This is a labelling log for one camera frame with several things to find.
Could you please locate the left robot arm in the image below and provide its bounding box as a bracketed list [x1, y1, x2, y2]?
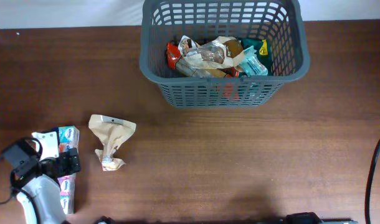
[1, 129, 81, 224]

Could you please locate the beige paper bag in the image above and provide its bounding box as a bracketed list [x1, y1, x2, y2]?
[88, 114, 136, 171]

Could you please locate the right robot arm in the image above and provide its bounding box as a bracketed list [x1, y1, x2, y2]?
[284, 212, 358, 224]

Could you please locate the grey plastic basket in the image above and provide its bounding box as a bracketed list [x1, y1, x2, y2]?
[140, 0, 310, 108]

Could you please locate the Kleenex tissue multipack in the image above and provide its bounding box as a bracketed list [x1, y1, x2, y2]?
[51, 126, 80, 215]

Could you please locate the green Nescafe coffee bag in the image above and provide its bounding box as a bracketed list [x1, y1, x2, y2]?
[240, 39, 273, 76]

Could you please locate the small light green packet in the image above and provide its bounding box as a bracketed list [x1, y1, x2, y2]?
[239, 45, 268, 77]

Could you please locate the beige brown snack bag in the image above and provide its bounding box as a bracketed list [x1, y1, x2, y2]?
[178, 35, 245, 69]

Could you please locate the orange spaghetti pasta packet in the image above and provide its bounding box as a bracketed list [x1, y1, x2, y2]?
[166, 42, 239, 78]

